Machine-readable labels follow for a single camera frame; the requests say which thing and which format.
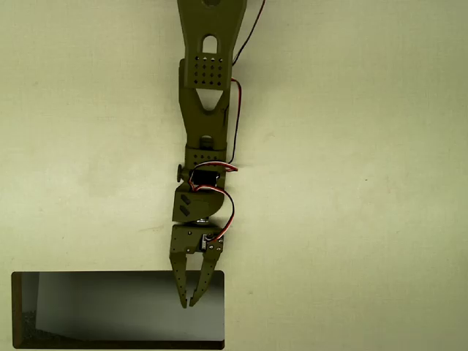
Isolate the dark rectangular bin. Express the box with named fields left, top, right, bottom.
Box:
left=10, top=270, right=226, bottom=351

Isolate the red white black wrist wire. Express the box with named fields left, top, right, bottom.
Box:
left=186, top=161, right=239, bottom=243

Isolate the red black forearm cable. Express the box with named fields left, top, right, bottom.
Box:
left=227, top=77, right=244, bottom=164

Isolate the red black upper arm cable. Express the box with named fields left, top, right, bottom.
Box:
left=231, top=0, right=267, bottom=67

